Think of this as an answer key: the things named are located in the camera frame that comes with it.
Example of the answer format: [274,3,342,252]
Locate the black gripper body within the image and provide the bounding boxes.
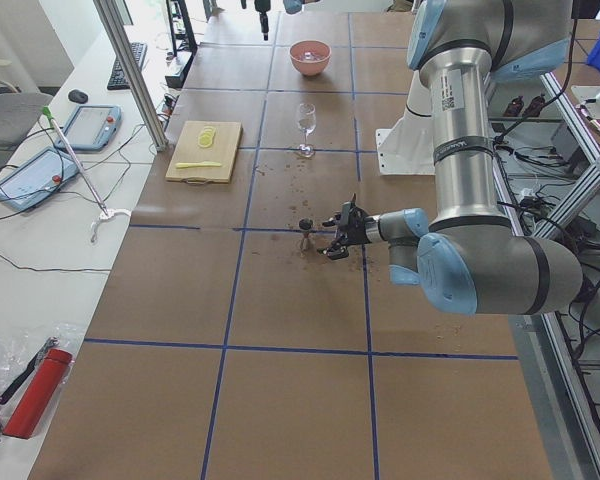
[346,212,381,246]
[254,0,271,12]

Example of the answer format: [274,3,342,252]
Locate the steel double jigger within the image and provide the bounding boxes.
[298,218,313,252]

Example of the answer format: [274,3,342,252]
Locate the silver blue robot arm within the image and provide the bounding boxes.
[254,0,306,15]
[325,1,582,315]

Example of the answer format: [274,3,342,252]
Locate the pink bowl with ice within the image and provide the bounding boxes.
[289,40,331,77]

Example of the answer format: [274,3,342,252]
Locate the clear wine glass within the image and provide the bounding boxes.
[296,103,316,158]

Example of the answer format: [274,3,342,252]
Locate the wooden cutting board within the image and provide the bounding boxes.
[165,121,242,183]

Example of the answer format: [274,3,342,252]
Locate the yellow plastic knife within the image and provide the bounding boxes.
[175,161,223,169]

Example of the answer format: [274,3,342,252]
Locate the lemon slice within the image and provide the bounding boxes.
[197,125,217,149]

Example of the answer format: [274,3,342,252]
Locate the black keyboard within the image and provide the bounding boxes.
[106,41,149,92]

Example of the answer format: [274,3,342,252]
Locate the black computer mouse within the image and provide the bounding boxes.
[68,89,89,104]

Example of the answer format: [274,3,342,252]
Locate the far blue teach pendant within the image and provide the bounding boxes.
[61,105,122,153]

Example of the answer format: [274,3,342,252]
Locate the blue teach pendant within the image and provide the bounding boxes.
[61,105,122,153]
[0,147,78,212]

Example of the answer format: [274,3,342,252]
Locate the grey office chair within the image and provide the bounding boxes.
[0,59,53,169]

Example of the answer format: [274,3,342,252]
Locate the near blue teach pendant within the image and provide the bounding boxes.
[0,147,78,212]

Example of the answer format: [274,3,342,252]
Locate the clear plastic bag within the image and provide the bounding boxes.
[0,323,86,404]

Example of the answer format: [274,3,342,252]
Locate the red cylindrical bottle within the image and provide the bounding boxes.
[3,348,73,439]

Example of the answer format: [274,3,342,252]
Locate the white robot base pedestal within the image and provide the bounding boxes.
[376,72,435,176]

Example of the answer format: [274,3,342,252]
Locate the aluminium frame post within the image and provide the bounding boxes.
[93,0,168,152]

